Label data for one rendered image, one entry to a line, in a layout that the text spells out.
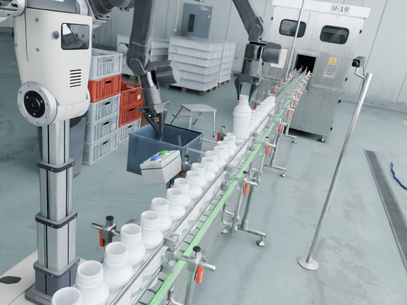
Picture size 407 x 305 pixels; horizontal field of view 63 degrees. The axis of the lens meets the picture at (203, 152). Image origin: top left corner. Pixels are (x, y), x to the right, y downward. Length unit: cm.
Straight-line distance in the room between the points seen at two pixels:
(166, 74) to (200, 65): 666
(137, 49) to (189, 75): 679
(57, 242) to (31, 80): 67
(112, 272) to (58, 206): 92
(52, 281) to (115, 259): 113
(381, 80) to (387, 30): 140
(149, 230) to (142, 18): 57
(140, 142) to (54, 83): 66
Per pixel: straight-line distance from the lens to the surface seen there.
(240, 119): 126
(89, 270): 58
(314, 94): 574
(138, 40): 100
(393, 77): 1140
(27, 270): 198
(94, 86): 340
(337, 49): 569
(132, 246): 64
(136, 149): 179
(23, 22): 127
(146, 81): 107
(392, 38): 1133
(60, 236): 156
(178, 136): 200
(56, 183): 144
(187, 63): 778
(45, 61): 123
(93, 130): 354
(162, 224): 73
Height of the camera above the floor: 153
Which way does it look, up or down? 21 degrees down
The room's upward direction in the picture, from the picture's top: 9 degrees clockwise
